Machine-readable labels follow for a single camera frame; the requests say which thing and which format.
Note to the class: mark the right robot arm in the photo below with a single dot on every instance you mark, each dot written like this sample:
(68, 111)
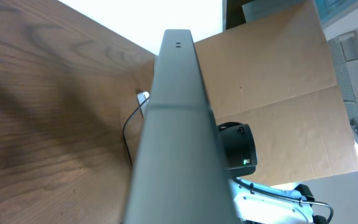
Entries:
(258, 203)

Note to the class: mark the brown cardboard panel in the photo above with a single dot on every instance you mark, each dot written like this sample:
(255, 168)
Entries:
(276, 75)

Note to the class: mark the white power strip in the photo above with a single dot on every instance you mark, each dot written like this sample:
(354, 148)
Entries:
(143, 99)

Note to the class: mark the gold Galaxy smartphone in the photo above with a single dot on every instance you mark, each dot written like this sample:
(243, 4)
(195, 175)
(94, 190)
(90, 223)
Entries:
(180, 173)

